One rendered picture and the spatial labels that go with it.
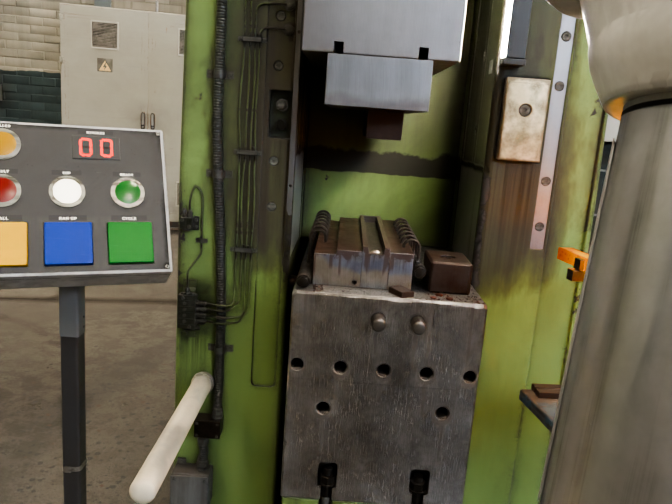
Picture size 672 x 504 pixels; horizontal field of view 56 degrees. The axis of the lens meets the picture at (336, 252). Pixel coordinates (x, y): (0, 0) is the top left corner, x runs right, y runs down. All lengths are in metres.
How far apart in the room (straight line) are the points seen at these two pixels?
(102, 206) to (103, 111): 5.39
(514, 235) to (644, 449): 1.23
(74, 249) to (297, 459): 0.61
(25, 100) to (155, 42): 1.63
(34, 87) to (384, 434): 6.43
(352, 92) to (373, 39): 0.10
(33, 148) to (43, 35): 6.16
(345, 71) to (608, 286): 1.03
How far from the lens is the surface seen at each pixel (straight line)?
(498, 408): 1.56
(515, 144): 1.40
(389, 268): 1.27
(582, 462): 0.25
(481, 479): 1.64
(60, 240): 1.15
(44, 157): 1.21
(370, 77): 1.23
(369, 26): 1.24
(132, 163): 1.22
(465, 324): 1.25
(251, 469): 1.62
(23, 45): 7.40
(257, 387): 1.52
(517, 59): 1.38
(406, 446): 1.35
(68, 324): 1.31
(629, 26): 0.24
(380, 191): 1.72
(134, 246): 1.15
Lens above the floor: 1.25
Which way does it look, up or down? 12 degrees down
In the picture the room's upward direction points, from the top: 4 degrees clockwise
